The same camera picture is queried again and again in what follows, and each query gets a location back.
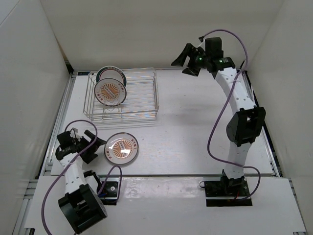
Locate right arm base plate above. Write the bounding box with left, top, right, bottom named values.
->
left=200, top=180, right=252, bottom=207

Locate green rimmed back plate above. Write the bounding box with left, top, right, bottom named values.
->
left=96, top=66, right=127, bottom=86

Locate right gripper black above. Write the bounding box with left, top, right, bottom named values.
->
left=172, top=44, right=211, bottom=77

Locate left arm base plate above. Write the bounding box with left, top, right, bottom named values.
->
left=98, top=177, right=120, bottom=206

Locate wire dish rack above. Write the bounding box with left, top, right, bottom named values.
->
left=83, top=68, right=159, bottom=123

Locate orange sunburst plate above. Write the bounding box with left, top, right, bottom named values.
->
left=104, top=132, right=139, bottom=165
left=94, top=78, right=127, bottom=107

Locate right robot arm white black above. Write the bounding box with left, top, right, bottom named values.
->
left=171, top=37, right=266, bottom=196

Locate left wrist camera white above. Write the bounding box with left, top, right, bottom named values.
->
left=70, top=128, right=81, bottom=141

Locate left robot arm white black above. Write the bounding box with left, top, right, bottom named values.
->
left=55, top=128, right=107, bottom=234

